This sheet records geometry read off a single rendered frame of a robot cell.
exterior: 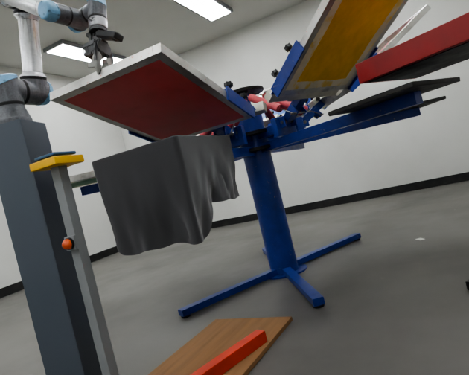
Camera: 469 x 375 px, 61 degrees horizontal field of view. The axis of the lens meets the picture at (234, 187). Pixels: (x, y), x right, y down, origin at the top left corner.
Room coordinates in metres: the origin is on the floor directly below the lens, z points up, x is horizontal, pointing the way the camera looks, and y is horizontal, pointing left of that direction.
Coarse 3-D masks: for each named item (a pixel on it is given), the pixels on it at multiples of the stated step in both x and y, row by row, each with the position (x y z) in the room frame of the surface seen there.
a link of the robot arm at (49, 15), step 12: (0, 0) 1.70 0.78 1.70; (12, 0) 1.66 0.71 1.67; (24, 0) 1.62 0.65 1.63; (36, 0) 1.59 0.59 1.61; (48, 0) 1.56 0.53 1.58; (36, 12) 1.60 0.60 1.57; (48, 12) 1.54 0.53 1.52; (60, 12) 1.57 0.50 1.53; (72, 12) 1.62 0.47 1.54; (60, 24) 1.62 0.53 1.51
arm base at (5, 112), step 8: (0, 104) 1.75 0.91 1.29; (8, 104) 1.75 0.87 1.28; (16, 104) 1.77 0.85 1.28; (24, 104) 1.81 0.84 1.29; (0, 112) 1.74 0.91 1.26; (8, 112) 1.74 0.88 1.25; (16, 112) 1.76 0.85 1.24; (24, 112) 1.78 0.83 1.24; (0, 120) 1.73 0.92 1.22; (8, 120) 1.73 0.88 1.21; (32, 120) 1.82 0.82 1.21
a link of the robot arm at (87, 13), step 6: (90, 0) 1.62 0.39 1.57; (96, 0) 1.62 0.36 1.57; (102, 0) 1.64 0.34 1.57; (84, 6) 1.64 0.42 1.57; (90, 6) 1.62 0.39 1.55; (96, 6) 1.61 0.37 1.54; (102, 6) 1.63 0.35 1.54; (84, 12) 1.64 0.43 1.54; (90, 12) 1.61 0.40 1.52; (96, 12) 1.61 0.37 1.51; (102, 12) 1.62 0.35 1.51
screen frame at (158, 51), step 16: (160, 48) 1.43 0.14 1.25; (112, 64) 1.53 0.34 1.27; (128, 64) 1.49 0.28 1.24; (144, 64) 1.49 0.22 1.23; (176, 64) 1.52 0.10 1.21; (80, 80) 1.60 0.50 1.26; (96, 80) 1.56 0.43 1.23; (192, 80) 1.65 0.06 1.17; (208, 80) 1.72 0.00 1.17; (64, 96) 1.65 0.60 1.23; (224, 96) 1.83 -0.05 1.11; (240, 112) 2.03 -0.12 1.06; (128, 128) 2.06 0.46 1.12; (208, 128) 2.19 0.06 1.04
